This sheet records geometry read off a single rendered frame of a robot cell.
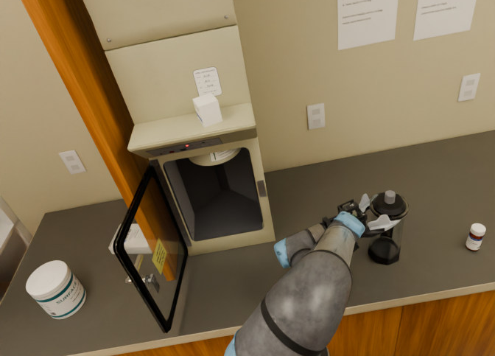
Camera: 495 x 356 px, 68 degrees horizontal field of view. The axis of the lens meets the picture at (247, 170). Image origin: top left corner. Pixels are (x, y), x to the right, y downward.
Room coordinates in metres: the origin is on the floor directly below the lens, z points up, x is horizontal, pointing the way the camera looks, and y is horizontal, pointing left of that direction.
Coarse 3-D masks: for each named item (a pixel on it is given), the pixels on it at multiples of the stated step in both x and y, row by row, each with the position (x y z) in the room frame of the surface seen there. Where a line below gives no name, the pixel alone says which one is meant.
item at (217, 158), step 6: (228, 150) 0.92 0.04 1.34; (234, 150) 0.93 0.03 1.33; (192, 156) 0.94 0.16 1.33; (198, 156) 0.92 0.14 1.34; (204, 156) 0.91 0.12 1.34; (210, 156) 0.91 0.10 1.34; (216, 156) 0.90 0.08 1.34; (222, 156) 0.90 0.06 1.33; (228, 156) 0.91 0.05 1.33; (198, 162) 0.91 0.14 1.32; (204, 162) 0.90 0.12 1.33; (210, 162) 0.90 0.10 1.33; (216, 162) 0.90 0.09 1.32; (222, 162) 0.90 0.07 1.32
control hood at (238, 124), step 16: (224, 112) 0.85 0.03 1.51; (240, 112) 0.83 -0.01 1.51; (144, 128) 0.85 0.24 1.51; (160, 128) 0.84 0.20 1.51; (176, 128) 0.82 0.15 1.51; (192, 128) 0.80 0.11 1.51; (208, 128) 0.79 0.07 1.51; (224, 128) 0.77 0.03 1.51; (240, 128) 0.76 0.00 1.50; (128, 144) 0.79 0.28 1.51; (144, 144) 0.78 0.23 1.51; (160, 144) 0.77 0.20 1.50; (176, 144) 0.79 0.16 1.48
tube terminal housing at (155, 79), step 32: (224, 32) 0.88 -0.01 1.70; (128, 64) 0.89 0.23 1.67; (160, 64) 0.88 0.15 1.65; (192, 64) 0.88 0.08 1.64; (224, 64) 0.88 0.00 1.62; (128, 96) 0.89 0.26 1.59; (160, 96) 0.89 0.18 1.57; (192, 96) 0.88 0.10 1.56; (224, 96) 0.88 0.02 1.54; (160, 160) 0.89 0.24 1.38; (256, 160) 0.88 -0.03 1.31
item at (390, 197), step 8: (384, 192) 0.77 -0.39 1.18; (392, 192) 0.73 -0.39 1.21; (376, 200) 0.74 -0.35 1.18; (384, 200) 0.74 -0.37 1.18; (392, 200) 0.72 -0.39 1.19; (400, 200) 0.72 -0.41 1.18; (376, 208) 0.72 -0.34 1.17; (384, 208) 0.71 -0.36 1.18; (392, 208) 0.70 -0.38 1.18; (400, 208) 0.70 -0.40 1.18
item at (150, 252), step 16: (144, 176) 0.81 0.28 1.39; (144, 192) 0.77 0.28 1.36; (160, 192) 0.85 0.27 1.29; (144, 208) 0.74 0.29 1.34; (160, 208) 0.81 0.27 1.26; (144, 224) 0.71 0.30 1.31; (160, 224) 0.78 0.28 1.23; (128, 240) 0.63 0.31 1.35; (144, 240) 0.68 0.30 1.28; (160, 240) 0.74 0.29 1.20; (176, 240) 0.82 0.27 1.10; (144, 256) 0.65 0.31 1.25; (160, 256) 0.71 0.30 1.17; (176, 256) 0.79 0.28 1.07; (128, 272) 0.57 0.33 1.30; (144, 272) 0.62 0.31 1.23; (160, 272) 0.68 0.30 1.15; (176, 272) 0.75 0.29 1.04; (160, 288) 0.64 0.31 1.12; (160, 304) 0.61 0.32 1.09
